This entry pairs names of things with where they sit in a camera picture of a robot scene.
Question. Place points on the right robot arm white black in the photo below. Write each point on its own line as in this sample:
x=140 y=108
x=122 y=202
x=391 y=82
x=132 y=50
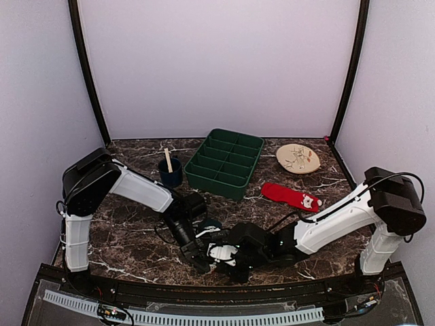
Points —
x=385 y=199

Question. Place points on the left black frame post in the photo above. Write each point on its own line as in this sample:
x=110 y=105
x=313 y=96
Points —
x=80 y=44

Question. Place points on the green compartment tray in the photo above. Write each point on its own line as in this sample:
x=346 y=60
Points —
x=224 y=163

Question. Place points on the dark green sock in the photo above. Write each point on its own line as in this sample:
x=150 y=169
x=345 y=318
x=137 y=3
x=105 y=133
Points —
x=208 y=226

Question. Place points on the wooden stick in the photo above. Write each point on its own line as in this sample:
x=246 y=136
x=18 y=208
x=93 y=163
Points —
x=168 y=160

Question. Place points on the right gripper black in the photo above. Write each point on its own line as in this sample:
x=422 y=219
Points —
x=240 y=278

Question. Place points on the white slotted cable duct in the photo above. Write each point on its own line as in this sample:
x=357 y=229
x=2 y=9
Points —
x=141 y=317

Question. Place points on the beige decorated plate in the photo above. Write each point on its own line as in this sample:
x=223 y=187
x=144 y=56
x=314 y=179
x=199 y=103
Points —
x=298 y=159

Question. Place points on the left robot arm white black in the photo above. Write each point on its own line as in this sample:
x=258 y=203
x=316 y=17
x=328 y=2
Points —
x=88 y=182

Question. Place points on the black frame post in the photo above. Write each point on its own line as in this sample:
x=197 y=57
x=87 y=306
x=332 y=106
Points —
x=80 y=44
x=351 y=72

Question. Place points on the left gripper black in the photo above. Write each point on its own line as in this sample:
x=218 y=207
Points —
x=195 y=250

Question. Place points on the black front rail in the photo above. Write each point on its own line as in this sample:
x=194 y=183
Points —
x=131 y=292

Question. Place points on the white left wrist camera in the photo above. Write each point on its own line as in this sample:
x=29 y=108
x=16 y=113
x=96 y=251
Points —
x=211 y=234

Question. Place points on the right black frame post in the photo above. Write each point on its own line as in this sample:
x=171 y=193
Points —
x=351 y=72

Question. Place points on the dark blue mug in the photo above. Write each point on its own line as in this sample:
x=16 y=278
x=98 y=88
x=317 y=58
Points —
x=175 y=177

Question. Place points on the red santa sock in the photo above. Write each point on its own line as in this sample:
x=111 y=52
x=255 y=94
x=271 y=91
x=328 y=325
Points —
x=300 y=200

